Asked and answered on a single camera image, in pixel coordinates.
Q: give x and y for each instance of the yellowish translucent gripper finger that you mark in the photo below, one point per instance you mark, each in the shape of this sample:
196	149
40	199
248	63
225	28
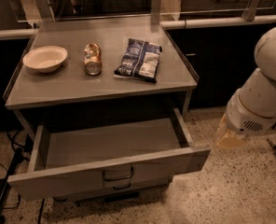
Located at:
226	138

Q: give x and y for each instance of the grey drawer cabinet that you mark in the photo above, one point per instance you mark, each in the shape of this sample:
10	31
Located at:
71	100

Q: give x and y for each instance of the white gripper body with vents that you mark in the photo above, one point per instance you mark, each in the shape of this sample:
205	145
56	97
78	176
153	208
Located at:
244	118

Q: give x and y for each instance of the black stand pole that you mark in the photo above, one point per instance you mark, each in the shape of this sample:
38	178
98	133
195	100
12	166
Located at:
4	186

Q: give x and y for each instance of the crushed golden soda can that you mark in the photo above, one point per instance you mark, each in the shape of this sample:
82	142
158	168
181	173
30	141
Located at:
92	59

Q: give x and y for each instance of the white horizontal rail right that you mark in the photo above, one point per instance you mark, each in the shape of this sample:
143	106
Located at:
218	22

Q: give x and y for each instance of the grey top drawer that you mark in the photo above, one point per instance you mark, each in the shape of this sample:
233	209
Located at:
83	160

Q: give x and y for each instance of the grey drawer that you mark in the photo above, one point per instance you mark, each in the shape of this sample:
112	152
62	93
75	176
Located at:
83	160
112	191

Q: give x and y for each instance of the white horizontal rail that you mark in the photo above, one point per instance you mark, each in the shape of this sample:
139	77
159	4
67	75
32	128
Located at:
16	34
218	22

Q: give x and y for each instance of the white horizontal rail left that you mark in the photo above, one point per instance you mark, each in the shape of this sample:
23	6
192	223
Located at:
16	34

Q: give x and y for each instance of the blue chip bag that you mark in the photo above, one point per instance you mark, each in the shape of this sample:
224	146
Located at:
140	60

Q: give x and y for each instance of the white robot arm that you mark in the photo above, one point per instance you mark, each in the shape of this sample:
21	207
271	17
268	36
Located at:
251	110

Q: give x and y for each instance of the white paper bowl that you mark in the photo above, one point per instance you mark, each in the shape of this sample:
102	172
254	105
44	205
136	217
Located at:
45	59

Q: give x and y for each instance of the grey bottom drawer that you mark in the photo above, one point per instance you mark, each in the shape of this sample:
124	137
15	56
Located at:
112	191

